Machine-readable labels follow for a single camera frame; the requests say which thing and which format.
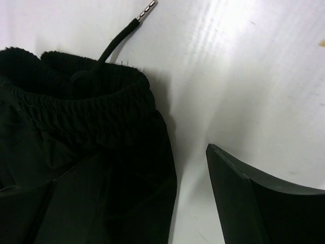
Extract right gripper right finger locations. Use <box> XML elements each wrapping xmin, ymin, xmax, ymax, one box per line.
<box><xmin>206</xmin><ymin>144</ymin><xmax>324</xmax><ymax>243</ymax></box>

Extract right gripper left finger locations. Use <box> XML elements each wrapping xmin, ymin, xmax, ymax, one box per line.
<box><xmin>1</xmin><ymin>153</ymin><xmax>142</xmax><ymax>243</ymax></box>

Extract black trousers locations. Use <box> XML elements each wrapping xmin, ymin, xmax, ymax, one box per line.
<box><xmin>1</xmin><ymin>1</ymin><xmax>177</xmax><ymax>243</ymax></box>

